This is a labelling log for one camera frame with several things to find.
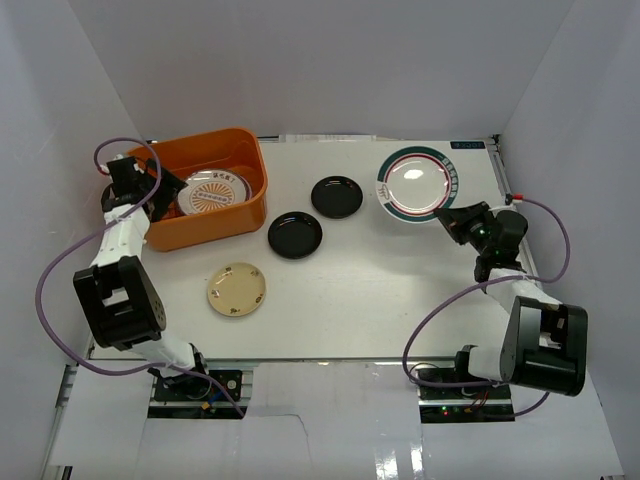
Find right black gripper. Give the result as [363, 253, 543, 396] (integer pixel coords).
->
[434, 202, 494, 257]

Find orange sunburst patterned plate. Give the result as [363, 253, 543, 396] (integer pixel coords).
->
[176, 169, 252, 215]

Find white green rimmed plate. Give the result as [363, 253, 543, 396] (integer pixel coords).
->
[375, 146, 460, 224]

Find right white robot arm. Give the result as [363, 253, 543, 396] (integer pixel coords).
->
[434, 202, 588, 399]

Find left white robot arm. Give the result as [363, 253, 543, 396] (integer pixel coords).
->
[73, 156, 212, 399]

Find orange plastic bin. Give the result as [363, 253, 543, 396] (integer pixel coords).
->
[146, 128, 268, 252]

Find blue table label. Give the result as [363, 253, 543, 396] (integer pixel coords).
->
[450, 141, 486, 150]

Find small yellow floral plate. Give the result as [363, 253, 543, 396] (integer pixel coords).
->
[207, 262, 267, 318]

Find white papers at back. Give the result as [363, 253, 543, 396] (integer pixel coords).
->
[278, 134, 377, 143]

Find black plate rear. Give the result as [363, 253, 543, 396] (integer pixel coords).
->
[310, 175, 363, 219]

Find black plate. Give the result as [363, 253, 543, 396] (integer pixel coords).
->
[267, 211, 323, 260]
[310, 175, 363, 219]

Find black plate front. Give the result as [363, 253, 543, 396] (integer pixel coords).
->
[267, 211, 323, 260]

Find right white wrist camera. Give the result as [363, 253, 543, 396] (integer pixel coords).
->
[504, 193, 524, 209]

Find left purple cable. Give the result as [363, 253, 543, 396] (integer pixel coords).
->
[34, 137, 246, 419]

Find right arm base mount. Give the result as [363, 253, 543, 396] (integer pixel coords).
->
[417, 385, 514, 425]

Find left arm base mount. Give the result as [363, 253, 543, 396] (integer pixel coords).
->
[147, 369, 247, 420]

